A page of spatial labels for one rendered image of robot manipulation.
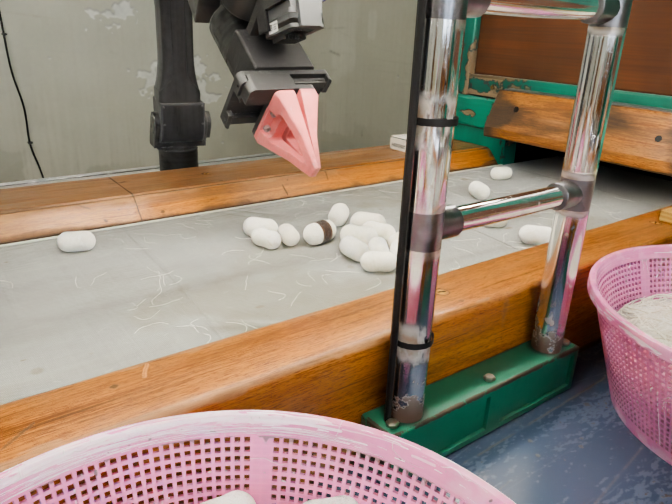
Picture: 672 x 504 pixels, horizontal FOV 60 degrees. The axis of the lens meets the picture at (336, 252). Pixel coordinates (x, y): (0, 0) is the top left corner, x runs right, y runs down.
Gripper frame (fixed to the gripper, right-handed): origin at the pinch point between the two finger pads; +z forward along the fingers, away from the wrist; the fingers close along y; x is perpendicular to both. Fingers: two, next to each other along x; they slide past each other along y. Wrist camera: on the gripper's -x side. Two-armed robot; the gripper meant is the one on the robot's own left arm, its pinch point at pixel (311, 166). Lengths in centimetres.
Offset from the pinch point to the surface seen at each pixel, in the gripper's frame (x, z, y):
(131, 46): 131, -158, 52
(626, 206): -0.4, 12.5, 42.1
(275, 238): 4.7, 4.4, -4.2
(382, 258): -1.5, 11.5, 0.9
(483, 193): 5.7, 3.5, 27.0
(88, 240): 10.2, -2.0, -18.9
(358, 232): 2.0, 6.9, 2.9
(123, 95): 146, -146, 47
